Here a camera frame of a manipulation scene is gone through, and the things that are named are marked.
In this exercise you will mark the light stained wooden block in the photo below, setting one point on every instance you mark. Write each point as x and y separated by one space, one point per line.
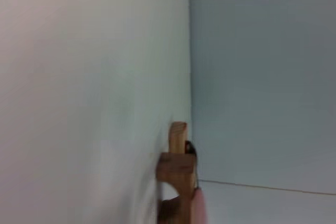
177 137

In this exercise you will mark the dark arched wooden block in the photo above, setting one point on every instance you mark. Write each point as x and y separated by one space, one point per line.
176 166

